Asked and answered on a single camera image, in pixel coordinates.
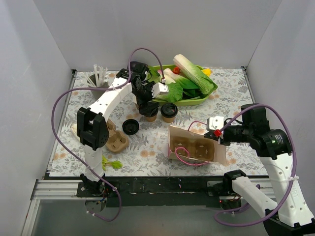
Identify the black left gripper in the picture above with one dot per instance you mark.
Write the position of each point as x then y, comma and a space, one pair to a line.
148, 108

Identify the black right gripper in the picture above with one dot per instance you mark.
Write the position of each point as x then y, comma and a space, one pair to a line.
223, 137

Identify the brown paper cup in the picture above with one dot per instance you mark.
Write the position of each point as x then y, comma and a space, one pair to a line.
151, 118
168, 119

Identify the black plastic cup lid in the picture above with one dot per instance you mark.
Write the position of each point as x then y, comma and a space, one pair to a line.
169, 110

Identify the pink paper cake bag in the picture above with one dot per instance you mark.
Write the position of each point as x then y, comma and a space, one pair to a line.
220, 150

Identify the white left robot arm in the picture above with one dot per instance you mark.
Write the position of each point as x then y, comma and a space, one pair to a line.
92, 122

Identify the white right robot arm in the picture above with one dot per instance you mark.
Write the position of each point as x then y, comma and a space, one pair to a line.
264, 130

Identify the stack of black lids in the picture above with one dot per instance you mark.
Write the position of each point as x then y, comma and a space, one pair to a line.
130, 126

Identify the bok choy front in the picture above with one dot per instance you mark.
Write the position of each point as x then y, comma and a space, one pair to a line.
175, 93

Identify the bok choy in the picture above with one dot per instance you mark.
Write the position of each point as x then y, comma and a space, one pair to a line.
184, 82
175, 93

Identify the green plastic vegetable tray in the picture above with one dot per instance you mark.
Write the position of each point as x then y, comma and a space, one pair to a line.
190, 96

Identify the bok choy middle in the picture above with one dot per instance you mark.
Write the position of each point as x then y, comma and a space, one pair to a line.
184, 82

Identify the brown cardboard cup carrier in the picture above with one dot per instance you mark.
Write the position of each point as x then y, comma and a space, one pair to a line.
118, 140

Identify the red pepper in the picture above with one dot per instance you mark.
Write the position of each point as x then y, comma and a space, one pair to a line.
176, 70

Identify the napa cabbage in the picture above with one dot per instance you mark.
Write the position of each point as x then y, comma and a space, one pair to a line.
195, 74

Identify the grey straw holder cup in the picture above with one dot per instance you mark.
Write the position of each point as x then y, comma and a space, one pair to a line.
98, 93

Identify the yellow vegetable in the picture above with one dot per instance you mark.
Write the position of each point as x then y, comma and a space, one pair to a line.
206, 71

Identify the green celery stalks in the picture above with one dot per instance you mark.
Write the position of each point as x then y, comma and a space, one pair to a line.
113, 164

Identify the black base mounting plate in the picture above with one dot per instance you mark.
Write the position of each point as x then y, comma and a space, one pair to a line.
113, 198

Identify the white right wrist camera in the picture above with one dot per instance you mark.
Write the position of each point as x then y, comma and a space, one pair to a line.
215, 125

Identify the aluminium frame rail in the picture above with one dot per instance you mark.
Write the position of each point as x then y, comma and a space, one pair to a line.
66, 189

